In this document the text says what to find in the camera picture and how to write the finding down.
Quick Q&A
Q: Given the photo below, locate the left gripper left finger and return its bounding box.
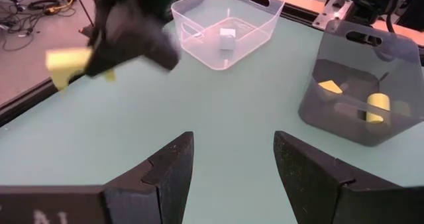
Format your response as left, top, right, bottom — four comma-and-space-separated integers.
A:
101, 131, 195, 224

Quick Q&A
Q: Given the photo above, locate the dark grey translucent bin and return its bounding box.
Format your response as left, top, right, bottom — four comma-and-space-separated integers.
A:
297, 19, 424, 148

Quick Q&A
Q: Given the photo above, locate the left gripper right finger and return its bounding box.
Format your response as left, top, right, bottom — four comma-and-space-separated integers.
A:
273, 130, 402, 224

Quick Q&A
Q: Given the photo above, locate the yellow arch block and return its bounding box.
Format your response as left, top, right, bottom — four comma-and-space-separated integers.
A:
45, 47, 117, 91

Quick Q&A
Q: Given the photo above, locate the yellow-green cylinder block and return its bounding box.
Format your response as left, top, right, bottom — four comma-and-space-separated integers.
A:
365, 92, 392, 125

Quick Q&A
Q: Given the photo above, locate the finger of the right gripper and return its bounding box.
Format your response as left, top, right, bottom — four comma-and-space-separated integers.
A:
144, 27, 181, 71
83, 18, 150, 78

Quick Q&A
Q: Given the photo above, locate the yellow cube block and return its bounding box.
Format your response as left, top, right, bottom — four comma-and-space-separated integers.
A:
317, 80, 344, 95

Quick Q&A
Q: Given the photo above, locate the clear plastic bin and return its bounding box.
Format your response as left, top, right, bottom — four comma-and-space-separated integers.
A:
170, 0, 286, 72

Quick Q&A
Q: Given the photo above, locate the teal cube block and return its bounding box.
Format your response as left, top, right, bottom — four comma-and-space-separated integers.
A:
218, 27, 237, 52

